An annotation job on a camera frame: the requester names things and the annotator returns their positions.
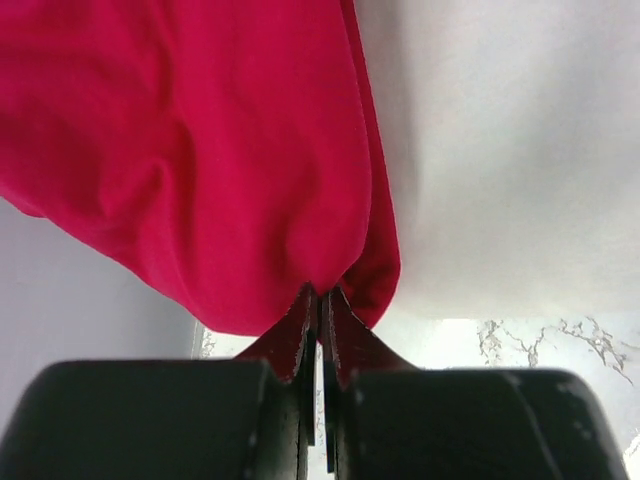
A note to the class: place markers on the crimson red t shirt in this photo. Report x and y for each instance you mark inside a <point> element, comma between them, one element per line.
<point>226,152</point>

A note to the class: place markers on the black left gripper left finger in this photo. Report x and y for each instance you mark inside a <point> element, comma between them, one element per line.
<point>248,417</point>

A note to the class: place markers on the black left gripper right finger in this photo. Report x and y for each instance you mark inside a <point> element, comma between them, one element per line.
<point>386,418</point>

